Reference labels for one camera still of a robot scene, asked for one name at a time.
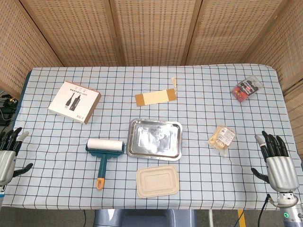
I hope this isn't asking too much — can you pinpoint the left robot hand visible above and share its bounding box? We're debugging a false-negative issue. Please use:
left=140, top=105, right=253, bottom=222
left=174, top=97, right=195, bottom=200
left=0, top=127, right=34, bottom=187

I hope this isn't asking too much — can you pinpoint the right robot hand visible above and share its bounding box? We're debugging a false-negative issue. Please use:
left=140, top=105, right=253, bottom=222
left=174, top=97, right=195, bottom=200
left=251, top=131, right=300, bottom=192

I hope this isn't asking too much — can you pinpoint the packaged bread snack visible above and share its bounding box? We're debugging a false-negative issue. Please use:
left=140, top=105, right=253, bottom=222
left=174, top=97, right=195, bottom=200
left=208, top=124, right=237, bottom=157

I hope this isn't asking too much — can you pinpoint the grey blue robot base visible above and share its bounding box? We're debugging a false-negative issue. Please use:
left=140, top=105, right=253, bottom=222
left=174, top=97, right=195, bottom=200
left=93, top=209, right=197, bottom=227

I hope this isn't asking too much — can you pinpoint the stainless steel tray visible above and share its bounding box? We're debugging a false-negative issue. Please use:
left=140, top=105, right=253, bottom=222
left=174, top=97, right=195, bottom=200
left=126, top=118, right=184, bottom=161

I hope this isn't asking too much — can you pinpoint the red black snack packet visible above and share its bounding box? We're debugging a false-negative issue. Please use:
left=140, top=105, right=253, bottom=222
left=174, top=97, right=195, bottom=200
left=231, top=75, right=263, bottom=104

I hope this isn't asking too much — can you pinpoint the teal lint roller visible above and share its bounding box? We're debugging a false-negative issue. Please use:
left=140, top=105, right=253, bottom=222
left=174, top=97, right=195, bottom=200
left=85, top=138, right=125, bottom=190

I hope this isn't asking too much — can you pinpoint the beige pulp container lid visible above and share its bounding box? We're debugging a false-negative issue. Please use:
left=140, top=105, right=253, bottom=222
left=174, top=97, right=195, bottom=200
left=135, top=165, right=179, bottom=199

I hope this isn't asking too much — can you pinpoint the blue checked tablecloth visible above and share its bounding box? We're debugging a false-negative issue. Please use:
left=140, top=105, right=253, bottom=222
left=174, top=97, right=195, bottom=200
left=1, top=63, right=303, bottom=211

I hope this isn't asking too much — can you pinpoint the flat brown cardboard strip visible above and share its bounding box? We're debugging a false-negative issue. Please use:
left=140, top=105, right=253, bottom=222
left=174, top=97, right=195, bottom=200
left=134, top=88, right=178, bottom=108

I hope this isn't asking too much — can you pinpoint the woven rattan folding screen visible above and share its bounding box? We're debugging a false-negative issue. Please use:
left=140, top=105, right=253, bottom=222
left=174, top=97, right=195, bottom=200
left=0, top=0, right=303, bottom=142

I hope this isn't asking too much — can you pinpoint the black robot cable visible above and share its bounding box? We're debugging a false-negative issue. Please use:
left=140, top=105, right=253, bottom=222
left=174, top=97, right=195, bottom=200
left=257, top=193, right=277, bottom=227

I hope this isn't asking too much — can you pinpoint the black equipment with cables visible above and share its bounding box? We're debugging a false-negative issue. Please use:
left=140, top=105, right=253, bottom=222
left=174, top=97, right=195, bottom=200
left=0, top=94, right=18, bottom=127

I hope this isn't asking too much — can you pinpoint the white cable product box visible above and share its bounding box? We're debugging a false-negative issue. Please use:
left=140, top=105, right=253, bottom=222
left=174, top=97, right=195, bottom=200
left=48, top=81, right=102, bottom=125

